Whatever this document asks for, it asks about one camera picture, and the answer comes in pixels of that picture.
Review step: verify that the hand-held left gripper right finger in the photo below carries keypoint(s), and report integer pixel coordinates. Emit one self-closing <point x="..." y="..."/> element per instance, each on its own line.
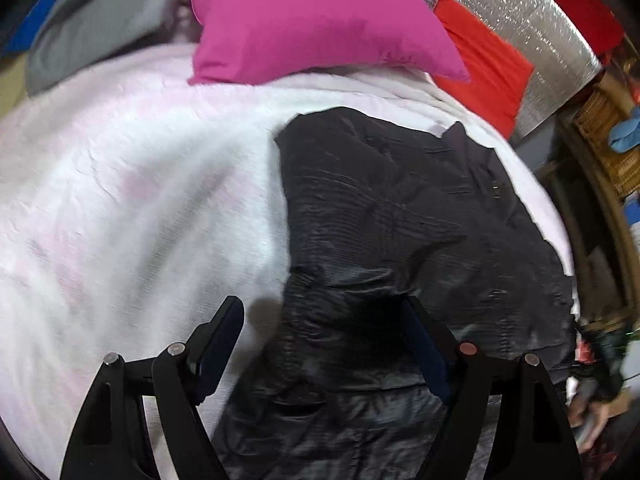
<point x="426" y="352"/>

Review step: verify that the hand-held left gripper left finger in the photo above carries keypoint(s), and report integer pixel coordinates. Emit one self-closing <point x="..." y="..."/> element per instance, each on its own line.
<point x="219" y="350"/>

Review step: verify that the black jacket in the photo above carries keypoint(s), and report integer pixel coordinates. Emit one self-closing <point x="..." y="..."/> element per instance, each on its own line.
<point x="380" y="210"/>

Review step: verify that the pile of blue green clothes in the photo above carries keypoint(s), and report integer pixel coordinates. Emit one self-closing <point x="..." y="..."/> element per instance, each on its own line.
<point x="32" y="20"/>

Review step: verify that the person's right hand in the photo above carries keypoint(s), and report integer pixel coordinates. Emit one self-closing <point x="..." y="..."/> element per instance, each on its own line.
<point x="587" y="422"/>

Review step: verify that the white pink fleece blanket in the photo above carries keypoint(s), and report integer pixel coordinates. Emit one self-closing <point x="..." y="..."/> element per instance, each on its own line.
<point x="125" y="185"/>

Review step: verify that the light blue cloth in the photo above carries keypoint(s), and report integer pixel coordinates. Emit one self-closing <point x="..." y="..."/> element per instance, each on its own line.
<point x="627" y="135"/>

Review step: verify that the wicker basket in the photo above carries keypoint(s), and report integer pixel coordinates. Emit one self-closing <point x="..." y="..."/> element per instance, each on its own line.
<point x="600" y="110"/>

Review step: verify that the red cushion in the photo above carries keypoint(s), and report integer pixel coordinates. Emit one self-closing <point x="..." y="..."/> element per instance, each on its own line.
<point x="485" y="65"/>

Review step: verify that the silver foil insulation mat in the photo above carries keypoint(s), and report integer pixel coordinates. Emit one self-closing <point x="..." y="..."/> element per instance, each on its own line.
<point x="530" y="25"/>

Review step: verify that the pink pillow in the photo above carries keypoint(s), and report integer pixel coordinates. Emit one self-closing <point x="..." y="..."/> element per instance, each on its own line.
<point x="310" y="15"/>

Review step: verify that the grey cloth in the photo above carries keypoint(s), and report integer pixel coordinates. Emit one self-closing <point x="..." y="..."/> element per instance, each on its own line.
<point x="90" y="25"/>

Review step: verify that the red cloth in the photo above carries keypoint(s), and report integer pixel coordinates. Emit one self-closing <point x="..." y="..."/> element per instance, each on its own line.
<point x="575" y="0"/>

